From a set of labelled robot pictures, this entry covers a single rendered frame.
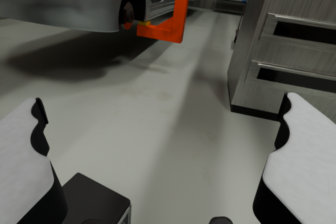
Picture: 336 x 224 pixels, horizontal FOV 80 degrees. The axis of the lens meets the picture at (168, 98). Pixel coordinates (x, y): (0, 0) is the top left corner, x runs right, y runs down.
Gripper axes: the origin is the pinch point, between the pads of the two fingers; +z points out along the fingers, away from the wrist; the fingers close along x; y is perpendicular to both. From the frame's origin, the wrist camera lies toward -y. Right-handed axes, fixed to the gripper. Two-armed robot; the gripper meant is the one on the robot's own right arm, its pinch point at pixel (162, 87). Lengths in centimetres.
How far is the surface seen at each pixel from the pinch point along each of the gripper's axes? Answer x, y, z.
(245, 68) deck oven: 82, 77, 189
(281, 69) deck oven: 112, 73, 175
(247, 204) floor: 55, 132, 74
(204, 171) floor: 28, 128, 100
